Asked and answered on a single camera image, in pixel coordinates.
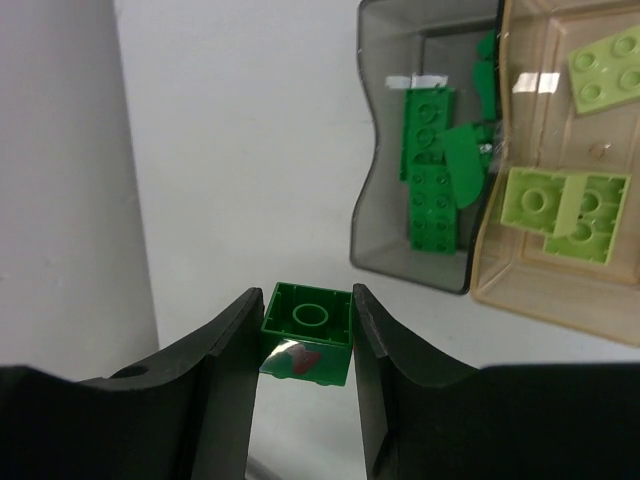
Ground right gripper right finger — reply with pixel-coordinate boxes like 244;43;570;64
352;284;639;479

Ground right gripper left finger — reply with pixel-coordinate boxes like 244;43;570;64
1;288;264;479

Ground dark green lego plate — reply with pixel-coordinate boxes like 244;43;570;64
408;165;458;255

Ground small dark green lego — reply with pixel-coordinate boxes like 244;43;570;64
441;122;494;209

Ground dark green studded lego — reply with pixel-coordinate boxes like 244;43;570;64
399;87;455;181

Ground lime lego square brick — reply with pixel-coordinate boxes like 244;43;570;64
567;25;639;115

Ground tiny dark green lego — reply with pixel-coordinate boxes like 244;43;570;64
472;29;498;122

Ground lime lego hollow brick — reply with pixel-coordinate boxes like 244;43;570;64
500;167;569;236

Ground orange transparent container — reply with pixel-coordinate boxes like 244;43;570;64
471;1;639;345

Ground grey transparent container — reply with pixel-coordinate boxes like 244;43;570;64
350;1;504;295

